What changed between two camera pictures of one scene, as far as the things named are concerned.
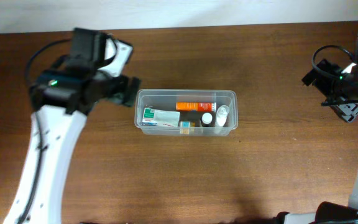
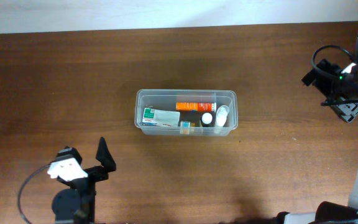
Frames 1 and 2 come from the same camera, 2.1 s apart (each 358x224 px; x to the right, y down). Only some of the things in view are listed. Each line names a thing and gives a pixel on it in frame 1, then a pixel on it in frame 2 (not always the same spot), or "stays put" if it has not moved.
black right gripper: (347, 109) stays put
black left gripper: (119, 98) to (103, 155)
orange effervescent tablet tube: (196, 106) stays put
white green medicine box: (155, 117) stays put
